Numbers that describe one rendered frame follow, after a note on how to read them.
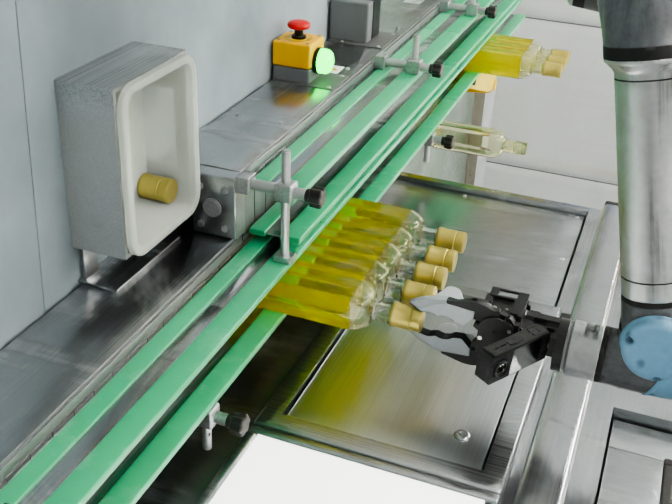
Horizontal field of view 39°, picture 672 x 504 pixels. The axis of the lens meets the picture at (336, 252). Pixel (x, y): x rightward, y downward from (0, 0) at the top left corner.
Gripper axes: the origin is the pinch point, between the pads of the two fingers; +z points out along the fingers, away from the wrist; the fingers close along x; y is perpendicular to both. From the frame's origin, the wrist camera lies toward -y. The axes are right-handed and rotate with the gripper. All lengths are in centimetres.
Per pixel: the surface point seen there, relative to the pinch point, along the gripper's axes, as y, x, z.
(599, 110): 597, -179, 19
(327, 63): 42, 19, 30
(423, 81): 78, 6, 22
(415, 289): 4.7, 1.7, 1.7
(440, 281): 9.9, 0.7, -0.6
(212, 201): -1.5, 12.2, 30.2
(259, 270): -4.0, 4.5, 21.8
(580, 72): 597, -152, 38
